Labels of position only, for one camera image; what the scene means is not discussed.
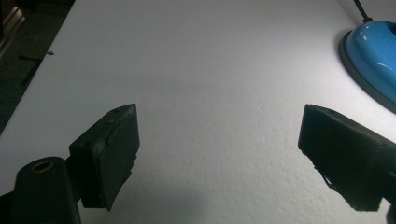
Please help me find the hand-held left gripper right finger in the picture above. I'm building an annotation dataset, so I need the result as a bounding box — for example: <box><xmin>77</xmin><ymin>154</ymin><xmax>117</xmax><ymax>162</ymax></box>
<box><xmin>297</xmin><ymin>104</ymin><xmax>396</xmax><ymax>213</ymax></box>

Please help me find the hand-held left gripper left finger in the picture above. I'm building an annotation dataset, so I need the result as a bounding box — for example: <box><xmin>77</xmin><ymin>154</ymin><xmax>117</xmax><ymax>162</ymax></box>
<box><xmin>64</xmin><ymin>103</ymin><xmax>141</xmax><ymax>212</ymax></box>

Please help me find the blue lamp base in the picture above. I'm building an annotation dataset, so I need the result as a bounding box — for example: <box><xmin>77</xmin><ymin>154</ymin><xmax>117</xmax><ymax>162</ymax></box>
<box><xmin>338</xmin><ymin>20</ymin><xmax>396</xmax><ymax>114</ymax></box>

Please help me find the black lamp cable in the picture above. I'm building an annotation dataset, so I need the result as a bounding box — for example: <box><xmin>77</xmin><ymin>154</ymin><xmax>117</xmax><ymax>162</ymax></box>
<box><xmin>353</xmin><ymin>0</ymin><xmax>374</xmax><ymax>23</ymax></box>

